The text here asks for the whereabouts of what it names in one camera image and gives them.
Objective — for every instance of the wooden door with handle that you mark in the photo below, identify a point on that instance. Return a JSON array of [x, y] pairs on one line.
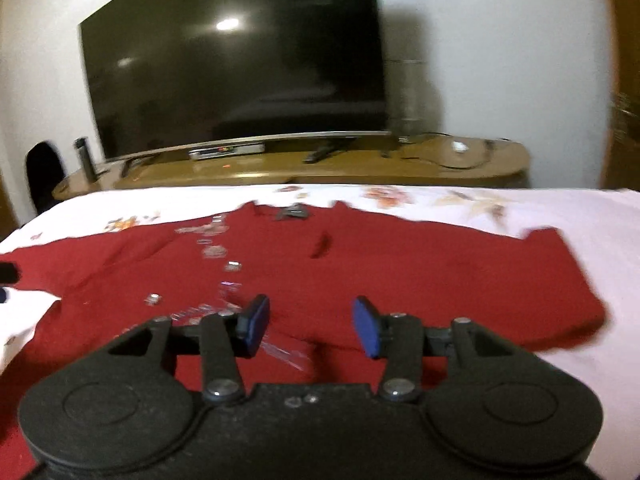
[[621, 159]]

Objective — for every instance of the black remote control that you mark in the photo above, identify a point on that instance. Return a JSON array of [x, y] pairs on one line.
[[321, 153]]

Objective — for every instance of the large black curved television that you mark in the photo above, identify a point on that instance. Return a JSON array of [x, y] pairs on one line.
[[165, 74]]

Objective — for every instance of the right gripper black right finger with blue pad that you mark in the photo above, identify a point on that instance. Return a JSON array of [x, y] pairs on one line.
[[403, 342]]

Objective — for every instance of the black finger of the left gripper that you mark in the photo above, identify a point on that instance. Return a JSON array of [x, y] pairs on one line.
[[9, 273]]

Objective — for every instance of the dark cylindrical bottle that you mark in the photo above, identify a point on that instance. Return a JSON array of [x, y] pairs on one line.
[[82, 149]]

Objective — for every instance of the black chair back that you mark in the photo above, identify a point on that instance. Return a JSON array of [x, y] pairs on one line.
[[44, 171]]

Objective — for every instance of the silver set-top box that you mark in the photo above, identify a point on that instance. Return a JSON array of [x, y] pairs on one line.
[[228, 150]]

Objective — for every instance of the white floral bed sheet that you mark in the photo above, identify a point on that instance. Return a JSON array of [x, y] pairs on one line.
[[601, 228]]

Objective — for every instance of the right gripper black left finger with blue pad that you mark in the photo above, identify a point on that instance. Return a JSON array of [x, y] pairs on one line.
[[219, 340]]

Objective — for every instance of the red knit sweater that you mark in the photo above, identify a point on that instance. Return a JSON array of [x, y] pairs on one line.
[[528, 289]]

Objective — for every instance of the wooden tv stand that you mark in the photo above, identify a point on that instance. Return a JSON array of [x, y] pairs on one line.
[[432, 161]]

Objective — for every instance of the clear glass vase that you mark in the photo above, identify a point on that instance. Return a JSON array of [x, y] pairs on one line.
[[406, 82]]

